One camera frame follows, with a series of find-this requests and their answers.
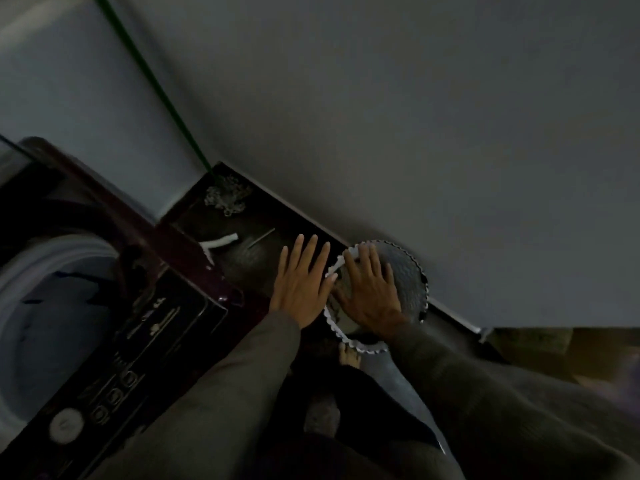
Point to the person's left hand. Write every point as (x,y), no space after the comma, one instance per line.
(300,284)

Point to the person's right hand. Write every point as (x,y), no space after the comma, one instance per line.
(372,294)

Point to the black white zigzag laundry basket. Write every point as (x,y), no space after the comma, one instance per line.
(407,274)

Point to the dark maroon washing machine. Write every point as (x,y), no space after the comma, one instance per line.
(165,314)

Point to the glass washing machine lid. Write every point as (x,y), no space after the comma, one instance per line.
(7,159)

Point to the person's left forearm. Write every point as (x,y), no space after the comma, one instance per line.
(210,404)

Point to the person's right forearm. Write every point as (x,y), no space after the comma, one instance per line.
(500,409)

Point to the person's right foot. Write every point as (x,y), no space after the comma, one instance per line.
(350,355)

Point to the person's foot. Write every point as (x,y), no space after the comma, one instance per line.
(321,414)
(350,355)

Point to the person's left foot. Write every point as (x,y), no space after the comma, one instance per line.
(321,414)

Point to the thin stick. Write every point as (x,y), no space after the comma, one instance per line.
(262,238)

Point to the cardboard box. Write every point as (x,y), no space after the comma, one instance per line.
(540,344)

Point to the green pipe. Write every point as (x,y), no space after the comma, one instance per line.
(155,87)

